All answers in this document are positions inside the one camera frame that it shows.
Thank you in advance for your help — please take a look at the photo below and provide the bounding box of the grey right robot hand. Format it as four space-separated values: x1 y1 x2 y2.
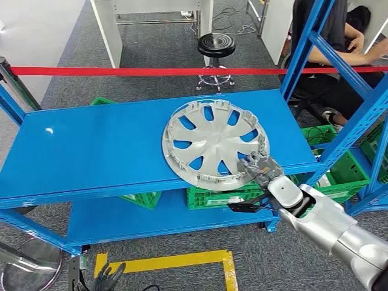
238 152 285 190

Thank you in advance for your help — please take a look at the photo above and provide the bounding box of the dark left robot hand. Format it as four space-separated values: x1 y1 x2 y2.
90 262 127 291

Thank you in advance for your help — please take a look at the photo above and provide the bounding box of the silver plastic wheel cover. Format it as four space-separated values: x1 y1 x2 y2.
161 99 270 192

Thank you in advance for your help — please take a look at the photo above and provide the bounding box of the blue metal shelf rack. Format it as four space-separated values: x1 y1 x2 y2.
315 116 388 218
0 0 388 256

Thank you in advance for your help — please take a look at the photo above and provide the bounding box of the green plastic crate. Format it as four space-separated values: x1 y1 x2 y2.
186 181 265 211
359 122 388 184
89 97 162 211
300 124 337 148
289 149 379 204

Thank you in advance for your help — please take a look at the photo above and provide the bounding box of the person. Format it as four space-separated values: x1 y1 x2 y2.
280 0 388 130

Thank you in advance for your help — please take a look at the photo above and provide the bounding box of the black round stool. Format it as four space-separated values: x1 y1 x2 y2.
196 33 236 94

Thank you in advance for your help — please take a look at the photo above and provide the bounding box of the white table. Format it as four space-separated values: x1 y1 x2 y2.
89 0 214 69
363 0 388 55
245 0 295 66

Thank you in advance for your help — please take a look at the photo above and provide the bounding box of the red barrier belt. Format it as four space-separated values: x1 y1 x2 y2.
9 65 388 78

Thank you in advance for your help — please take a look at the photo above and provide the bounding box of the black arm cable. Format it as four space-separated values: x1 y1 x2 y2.
257 192 280 213

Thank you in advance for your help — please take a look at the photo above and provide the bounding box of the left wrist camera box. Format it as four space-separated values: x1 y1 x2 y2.
68 255 88 291

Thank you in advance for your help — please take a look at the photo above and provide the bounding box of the white floor cable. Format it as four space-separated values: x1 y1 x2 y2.
236 23 257 35

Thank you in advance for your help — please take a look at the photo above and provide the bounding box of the black floor cable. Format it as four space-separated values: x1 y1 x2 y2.
211 4 248 32

